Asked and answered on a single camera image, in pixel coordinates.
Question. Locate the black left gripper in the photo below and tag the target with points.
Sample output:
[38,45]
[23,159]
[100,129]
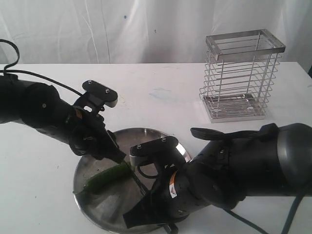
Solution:
[87,135]

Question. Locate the white backdrop curtain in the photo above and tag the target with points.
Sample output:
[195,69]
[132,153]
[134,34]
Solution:
[147,31]

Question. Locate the round stainless steel plate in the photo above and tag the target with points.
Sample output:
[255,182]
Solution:
[106,207]

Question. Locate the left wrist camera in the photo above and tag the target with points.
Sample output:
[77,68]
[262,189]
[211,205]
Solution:
[96,96]

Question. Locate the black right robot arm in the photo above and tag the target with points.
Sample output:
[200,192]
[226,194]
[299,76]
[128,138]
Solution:
[272,161]

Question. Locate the black handled kitchen knife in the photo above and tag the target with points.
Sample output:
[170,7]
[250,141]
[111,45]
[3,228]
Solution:
[142,187]

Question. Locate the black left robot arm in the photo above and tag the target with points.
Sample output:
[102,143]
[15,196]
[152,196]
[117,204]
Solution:
[39,106]

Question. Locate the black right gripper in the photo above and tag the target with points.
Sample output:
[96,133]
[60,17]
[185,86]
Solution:
[181,190]

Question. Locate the green cucumber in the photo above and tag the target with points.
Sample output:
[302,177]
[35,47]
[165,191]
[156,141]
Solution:
[104,178]

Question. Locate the wire metal utensil basket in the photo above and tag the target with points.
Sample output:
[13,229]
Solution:
[239,72]

